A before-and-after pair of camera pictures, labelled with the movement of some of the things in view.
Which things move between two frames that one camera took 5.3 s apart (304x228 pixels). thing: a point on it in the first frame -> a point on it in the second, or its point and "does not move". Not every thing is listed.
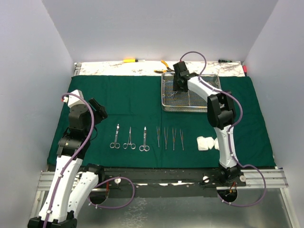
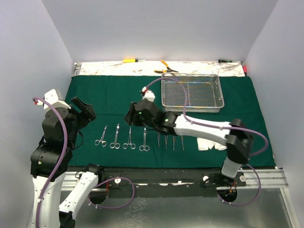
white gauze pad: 210,142 does not move
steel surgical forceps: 172,94 -> 97,142
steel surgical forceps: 144,147 does not move
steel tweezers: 182,137 does not move
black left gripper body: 99,114 -> 80,119
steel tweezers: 174,137 does not move
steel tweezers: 158,135 does not move
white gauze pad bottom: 202,143 does not move
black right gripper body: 176,86 -> 137,120
